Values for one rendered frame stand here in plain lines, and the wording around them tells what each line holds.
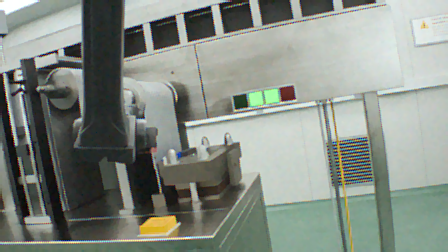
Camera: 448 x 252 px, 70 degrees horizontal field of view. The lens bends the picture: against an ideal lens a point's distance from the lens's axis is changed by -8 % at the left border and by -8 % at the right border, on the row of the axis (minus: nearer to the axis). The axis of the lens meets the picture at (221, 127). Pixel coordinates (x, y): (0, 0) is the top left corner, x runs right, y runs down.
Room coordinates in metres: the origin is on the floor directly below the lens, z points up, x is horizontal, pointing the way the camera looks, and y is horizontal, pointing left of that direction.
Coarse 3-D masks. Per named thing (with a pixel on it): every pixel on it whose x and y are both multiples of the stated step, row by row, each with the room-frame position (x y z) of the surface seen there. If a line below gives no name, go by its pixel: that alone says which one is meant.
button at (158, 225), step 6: (174, 216) 0.86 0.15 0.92; (150, 222) 0.83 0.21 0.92; (156, 222) 0.82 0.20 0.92; (162, 222) 0.82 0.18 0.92; (168, 222) 0.82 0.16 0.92; (174, 222) 0.85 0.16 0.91; (144, 228) 0.81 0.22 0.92; (150, 228) 0.80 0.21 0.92; (156, 228) 0.80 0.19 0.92; (162, 228) 0.79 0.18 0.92; (168, 228) 0.81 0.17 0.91; (144, 234) 0.81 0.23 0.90; (150, 234) 0.80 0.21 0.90
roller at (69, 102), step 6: (60, 72) 1.18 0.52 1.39; (66, 72) 1.17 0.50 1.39; (54, 78) 1.19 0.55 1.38; (60, 78) 1.18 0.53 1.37; (66, 78) 1.17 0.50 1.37; (72, 78) 1.16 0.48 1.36; (72, 84) 1.17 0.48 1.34; (72, 90) 1.17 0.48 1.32; (66, 96) 1.17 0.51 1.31; (72, 96) 1.17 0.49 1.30; (78, 96) 1.17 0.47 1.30; (54, 102) 1.19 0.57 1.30; (60, 102) 1.18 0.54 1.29; (66, 102) 1.18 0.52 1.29; (72, 102) 1.17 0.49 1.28; (78, 102) 1.19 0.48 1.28; (60, 108) 1.18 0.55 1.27; (66, 108) 1.18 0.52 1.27; (72, 108) 1.21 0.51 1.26
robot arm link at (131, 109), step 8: (128, 104) 0.87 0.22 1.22; (136, 104) 0.87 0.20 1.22; (128, 112) 0.65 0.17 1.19; (136, 112) 0.84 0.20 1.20; (80, 120) 0.51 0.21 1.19; (136, 120) 0.54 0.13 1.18; (144, 120) 0.56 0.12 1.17; (136, 128) 0.52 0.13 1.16; (144, 128) 0.52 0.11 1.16; (136, 136) 0.52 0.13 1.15; (144, 136) 0.52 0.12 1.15; (136, 144) 0.52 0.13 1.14; (144, 144) 0.52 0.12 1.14
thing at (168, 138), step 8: (144, 112) 1.09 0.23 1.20; (152, 112) 1.13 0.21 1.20; (160, 112) 1.19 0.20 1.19; (168, 112) 1.25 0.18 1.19; (152, 120) 1.12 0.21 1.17; (160, 120) 1.18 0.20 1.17; (168, 120) 1.24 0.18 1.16; (160, 128) 1.17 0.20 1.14; (168, 128) 1.23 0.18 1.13; (176, 128) 1.30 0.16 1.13; (160, 136) 1.16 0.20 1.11; (168, 136) 1.22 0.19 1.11; (176, 136) 1.29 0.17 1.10; (160, 144) 1.15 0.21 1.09; (168, 144) 1.21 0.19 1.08; (176, 144) 1.27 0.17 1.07; (160, 152) 1.14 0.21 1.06; (176, 152) 1.26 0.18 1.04; (160, 160) 1.13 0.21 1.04
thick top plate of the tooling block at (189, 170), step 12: (192, 156) 1.16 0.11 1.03; (216, 156) 1.06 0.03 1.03; (240, 156) 1.35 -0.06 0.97; (168, 168) 1.03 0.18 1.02; (180, 168) 1.02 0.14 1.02; (192, 168) 1.01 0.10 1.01; (204, 168) 1.00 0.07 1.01; (216, 168) 1.04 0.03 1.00; (168, 180) 1.03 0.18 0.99; (180, 180) 1.02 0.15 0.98; (192, 180) 1.01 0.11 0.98; (204, 180) 1.00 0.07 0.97
